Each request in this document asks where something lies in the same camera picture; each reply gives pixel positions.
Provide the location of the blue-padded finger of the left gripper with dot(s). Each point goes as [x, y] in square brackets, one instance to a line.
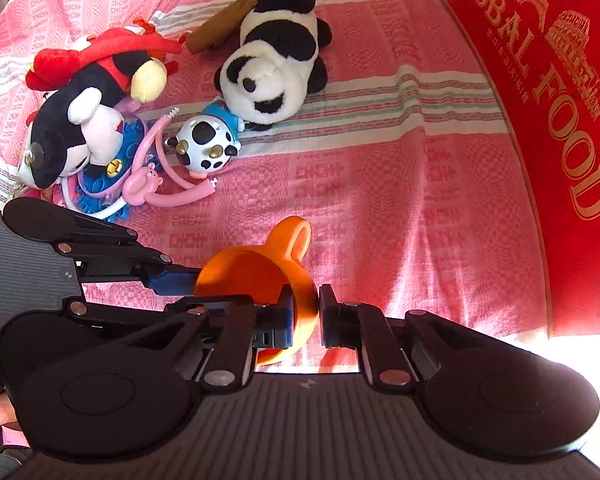
[170, 279]

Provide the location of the brown fuzzy headband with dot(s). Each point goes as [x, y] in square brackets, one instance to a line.
[218, 28]

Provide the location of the Mickey Mouse plush toy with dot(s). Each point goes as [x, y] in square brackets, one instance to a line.
[79, 123]

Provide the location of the blue plastic toy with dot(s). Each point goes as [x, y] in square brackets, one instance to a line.
[95, 193]

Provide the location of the panda plush toy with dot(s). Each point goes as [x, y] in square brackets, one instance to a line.
[277, 64]

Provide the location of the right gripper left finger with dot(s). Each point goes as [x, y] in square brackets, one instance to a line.
[274, 328]

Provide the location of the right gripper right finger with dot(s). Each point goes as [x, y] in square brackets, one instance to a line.
[330, 315]

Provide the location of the cow print ball toy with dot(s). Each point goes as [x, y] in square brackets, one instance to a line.
[208, 140]

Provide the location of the pink striped cloth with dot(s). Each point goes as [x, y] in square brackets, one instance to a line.
[403, 166]

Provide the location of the orange plastic cup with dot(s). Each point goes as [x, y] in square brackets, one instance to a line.
[261, 271]

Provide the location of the red cardboard box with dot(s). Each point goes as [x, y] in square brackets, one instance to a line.
[543, 59]

